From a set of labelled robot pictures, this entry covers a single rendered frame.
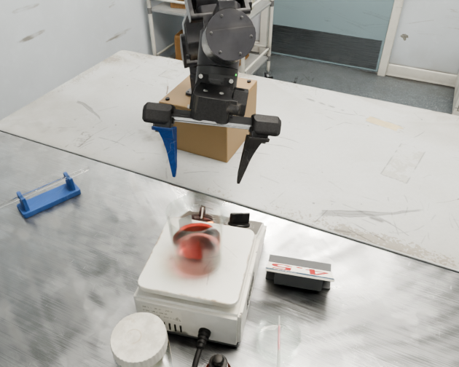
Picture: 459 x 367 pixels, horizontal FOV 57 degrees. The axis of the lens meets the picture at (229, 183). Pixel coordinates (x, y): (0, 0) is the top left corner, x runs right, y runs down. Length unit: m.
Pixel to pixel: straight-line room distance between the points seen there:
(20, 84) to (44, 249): 1.54
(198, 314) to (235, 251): 0.09
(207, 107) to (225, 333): 0.27
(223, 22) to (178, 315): 0.34
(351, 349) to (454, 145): 0.54
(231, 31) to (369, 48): 2.97
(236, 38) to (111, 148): 0.46
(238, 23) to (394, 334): 0.42
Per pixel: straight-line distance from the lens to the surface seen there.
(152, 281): 0.51
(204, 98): 0.52
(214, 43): 0.50
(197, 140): 0.82
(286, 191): 0.76
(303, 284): 0.60
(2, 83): 2.13
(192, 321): 0.52
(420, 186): 0.83
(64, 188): 0.79
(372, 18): 3.38
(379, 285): 0.64
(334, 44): 3.49
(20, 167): 0.90
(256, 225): 0.63
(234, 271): 0.51
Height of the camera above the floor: 1.38
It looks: 39 degrees down
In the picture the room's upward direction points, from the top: straight up
